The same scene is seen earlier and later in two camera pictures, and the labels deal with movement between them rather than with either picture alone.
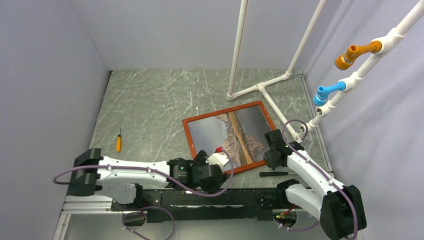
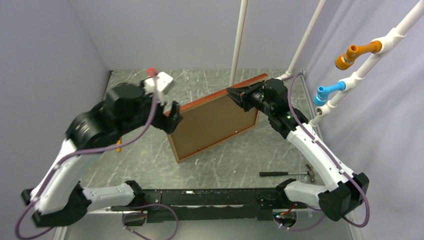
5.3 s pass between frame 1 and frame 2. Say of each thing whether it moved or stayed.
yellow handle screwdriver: stayed
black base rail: stayed
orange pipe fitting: stayed
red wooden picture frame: moved
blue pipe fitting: stayed
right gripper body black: moved
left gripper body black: moved
